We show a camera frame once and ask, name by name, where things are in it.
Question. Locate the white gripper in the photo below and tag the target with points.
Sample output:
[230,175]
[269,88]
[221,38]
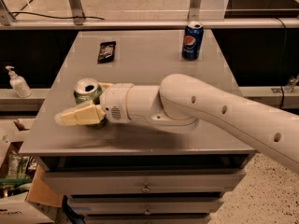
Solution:
[114,103]

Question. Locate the green soda can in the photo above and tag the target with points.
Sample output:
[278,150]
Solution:
[87,89]

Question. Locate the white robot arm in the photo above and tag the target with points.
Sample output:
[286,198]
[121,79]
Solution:
[180,102]

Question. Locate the blue Pepsi can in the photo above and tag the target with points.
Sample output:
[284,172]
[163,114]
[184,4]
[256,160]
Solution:
[192,40]

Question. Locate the black snack packet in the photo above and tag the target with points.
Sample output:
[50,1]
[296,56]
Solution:
[106,52]

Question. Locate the grey drawer cabinet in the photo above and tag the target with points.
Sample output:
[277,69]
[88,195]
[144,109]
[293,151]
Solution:
[142,166]

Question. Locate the white pump bottle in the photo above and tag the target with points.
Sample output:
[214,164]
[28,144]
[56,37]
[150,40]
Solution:
[18,83]

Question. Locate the cardboard box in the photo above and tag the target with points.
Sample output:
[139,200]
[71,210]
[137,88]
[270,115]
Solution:
[21,174]

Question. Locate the grey drawer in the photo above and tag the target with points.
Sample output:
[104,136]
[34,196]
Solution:
[143,182]
[148,205]

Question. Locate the white box bottom left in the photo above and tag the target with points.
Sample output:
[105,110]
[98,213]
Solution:
[16,210]

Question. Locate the top grey drawer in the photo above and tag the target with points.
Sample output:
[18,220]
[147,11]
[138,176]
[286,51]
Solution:
[143,182]

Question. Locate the metal bracket right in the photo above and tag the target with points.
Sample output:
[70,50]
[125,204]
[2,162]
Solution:
[292,82]

